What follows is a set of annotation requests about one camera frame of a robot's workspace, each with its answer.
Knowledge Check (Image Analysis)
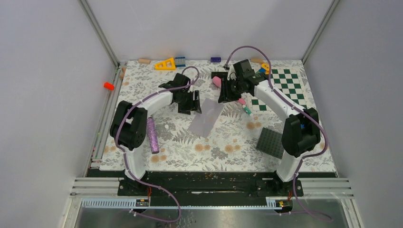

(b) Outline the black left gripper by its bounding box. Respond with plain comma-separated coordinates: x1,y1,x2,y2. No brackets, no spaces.
176,90,202,115

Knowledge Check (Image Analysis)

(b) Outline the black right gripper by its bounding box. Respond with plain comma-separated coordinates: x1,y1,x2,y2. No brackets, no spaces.
218,77,244,104

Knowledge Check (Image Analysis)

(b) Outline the green white glue stick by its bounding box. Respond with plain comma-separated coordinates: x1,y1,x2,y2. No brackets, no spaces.
242,105,253,116

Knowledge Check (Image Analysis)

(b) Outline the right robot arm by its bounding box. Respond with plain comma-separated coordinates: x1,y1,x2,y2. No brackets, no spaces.
217,60,321,196

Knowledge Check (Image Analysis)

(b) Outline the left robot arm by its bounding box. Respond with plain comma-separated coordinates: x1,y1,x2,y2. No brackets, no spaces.
109,73,202,195

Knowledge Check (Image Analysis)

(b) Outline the floral patterned table mat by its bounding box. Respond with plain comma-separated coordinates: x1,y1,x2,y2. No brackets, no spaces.
99,60,336,172

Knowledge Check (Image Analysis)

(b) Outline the wooden block back right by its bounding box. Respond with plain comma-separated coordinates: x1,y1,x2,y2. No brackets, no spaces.
250,57,265,64

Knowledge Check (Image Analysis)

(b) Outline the pink microphone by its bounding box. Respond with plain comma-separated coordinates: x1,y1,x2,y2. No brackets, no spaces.
212,76,246,105

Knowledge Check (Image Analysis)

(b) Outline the yellow triangle shape toy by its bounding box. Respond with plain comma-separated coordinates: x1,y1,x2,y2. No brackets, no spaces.
154,57,176,71

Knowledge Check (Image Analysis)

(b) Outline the grey and blue brick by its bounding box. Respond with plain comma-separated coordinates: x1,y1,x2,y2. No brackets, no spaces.
174,57,186,67

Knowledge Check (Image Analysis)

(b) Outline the purple flat toy brick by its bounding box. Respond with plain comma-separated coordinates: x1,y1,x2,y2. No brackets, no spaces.
210,57,221,63

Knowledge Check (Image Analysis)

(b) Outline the green white chessboard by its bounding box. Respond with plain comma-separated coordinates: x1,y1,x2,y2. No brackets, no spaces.
245,67,307,114

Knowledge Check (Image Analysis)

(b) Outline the purple glitter microphone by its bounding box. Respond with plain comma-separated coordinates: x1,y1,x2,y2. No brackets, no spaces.
146,117,160,154

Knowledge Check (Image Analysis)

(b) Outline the light wooden block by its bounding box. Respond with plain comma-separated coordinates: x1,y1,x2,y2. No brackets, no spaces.
138,58,151,65

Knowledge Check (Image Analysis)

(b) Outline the dark grey studded baseplate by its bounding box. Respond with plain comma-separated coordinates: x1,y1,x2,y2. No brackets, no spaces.
256,127,284,159

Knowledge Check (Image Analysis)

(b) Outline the red plastic cylinder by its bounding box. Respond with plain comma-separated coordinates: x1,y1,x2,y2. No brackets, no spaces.
103,82,115,91

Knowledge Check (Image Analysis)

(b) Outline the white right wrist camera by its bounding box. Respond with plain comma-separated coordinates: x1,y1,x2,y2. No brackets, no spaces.
227,65,237,81

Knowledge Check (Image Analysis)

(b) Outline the orange yellow ring toy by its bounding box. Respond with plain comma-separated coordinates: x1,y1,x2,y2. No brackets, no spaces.
259,63,271,75

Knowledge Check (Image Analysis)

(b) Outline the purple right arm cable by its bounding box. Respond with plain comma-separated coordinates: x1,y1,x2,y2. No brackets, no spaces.
224,46,333,222

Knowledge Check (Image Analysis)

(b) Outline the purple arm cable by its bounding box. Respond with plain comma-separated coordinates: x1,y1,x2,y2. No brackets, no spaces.
224,46,333,222
114,66,201,223

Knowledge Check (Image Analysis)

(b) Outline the wooden block by rail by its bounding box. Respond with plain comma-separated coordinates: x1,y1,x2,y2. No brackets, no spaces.
119,67,126,80

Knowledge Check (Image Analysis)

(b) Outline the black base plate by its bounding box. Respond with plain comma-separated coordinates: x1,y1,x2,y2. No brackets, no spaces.
86,169,337,207

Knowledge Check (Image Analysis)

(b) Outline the aluminium side rail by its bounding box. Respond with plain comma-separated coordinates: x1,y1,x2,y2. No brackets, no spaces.
90,62,127,163

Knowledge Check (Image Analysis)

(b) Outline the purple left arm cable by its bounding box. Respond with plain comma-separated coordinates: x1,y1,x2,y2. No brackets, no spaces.
114,66,201,223

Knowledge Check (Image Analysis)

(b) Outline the white perforated cable tray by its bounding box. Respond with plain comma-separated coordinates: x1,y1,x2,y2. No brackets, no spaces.
81,197,284,211

